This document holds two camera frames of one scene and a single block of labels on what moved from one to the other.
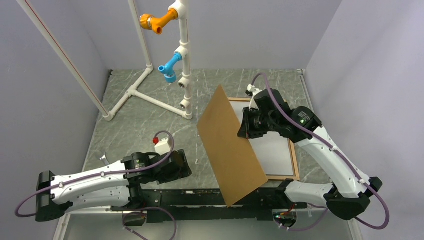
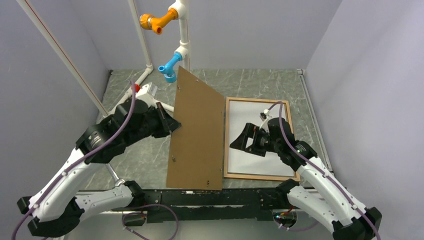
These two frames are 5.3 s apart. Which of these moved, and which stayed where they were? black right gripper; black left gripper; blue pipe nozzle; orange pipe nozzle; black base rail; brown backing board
Moved: black right gripper; brown backing board; black left gripper
Stayed: orange pipe nozzle; black base rail; blue pipe nozzle
